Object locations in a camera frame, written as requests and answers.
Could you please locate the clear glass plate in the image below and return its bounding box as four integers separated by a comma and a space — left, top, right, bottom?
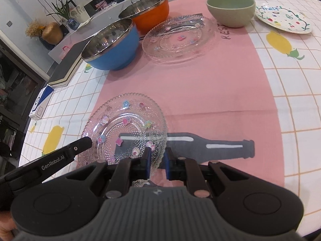
77, 93, 168, 176
142, 14, 215, 64

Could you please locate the blue steel bowl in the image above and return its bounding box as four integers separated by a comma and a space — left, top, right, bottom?
81, 18, 140, 71

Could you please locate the orange steel bowl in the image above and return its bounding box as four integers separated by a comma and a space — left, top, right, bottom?
118, 0, 169, 35

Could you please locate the green ceramic bowl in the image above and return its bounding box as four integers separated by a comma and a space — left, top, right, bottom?
206, 0, 256, 28

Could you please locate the white fruity painted plate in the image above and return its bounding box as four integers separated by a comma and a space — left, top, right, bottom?
255, 3, 312, 34

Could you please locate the person left hand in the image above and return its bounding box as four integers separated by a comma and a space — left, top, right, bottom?
0, 212, 16, 241

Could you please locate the blue white small box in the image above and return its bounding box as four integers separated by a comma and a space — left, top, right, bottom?
29, 85, 54, 120

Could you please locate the checked lemon tablecloth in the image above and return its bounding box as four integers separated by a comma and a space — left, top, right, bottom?
19, 0, 320, 236

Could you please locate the black notebook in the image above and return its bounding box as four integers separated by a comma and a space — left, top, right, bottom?
48, 38, 90, 88

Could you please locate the gold vase with dried flowers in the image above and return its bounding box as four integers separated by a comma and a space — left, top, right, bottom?
25, 19, 64, 51

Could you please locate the blue vase with plant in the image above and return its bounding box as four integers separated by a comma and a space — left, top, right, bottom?
48, 0, 80, 31

